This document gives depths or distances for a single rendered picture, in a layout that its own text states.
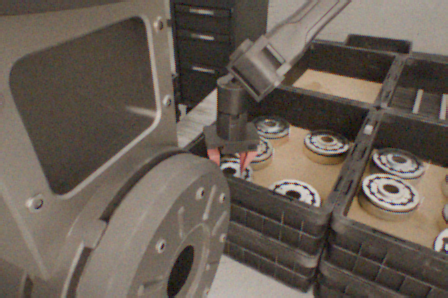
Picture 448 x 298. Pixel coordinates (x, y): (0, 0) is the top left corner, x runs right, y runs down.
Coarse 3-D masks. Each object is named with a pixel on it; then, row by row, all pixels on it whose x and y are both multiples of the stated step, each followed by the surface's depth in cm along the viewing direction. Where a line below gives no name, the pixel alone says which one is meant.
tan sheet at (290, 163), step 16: (288, 144) 85; (352, 144) 85; (288, 160) 79; (304, 160) 79; (256, 176) 75; (272, 176) 75; (288, 176) 75; (304, 176) 75; (320, 176) 75; (336, 176) 75; (320, 192) 71
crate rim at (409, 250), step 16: (384, 112) 78; (368, 144) 67; (352, 176) 59; (336, 208) 53; (336, 224) 52; (352, 224) 51; (368, 240) 50; (384, 240) 48; (400, 240) 48; (400, 256) 49; (416, 256) 47; (432, 256) 46
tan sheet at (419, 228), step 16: (432, 176) 75; (432, 192) 71; (352, 208) 67; (416, 208) 67; (432, 208) 67; (368, 224) 64; (384, 224) 64; (400, 224) 64; (416, 224) 64; (432, 224) 64; (416, 240) 61; (432, 240) 61
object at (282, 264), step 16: (240, 240) 68; (256, 240) 63; (240, 256) 71; (256, 256) 68; (272, 256) 65; (288, 256) 61; (304, 256) 59; (320, 256) 60; (272, 272) 68; (288, 272) 65; (304, 272) 63; (304, 288) 66
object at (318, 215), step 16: (320, 96) 84; (192, 144) 67; (352, 160) 63; (224, 176) 59; (240, 192) 59; (256, 192) 57; (272, 192) 56; (336, 192) 56; (288, 208) 55; (304, 208) 53; (320, 208) 53
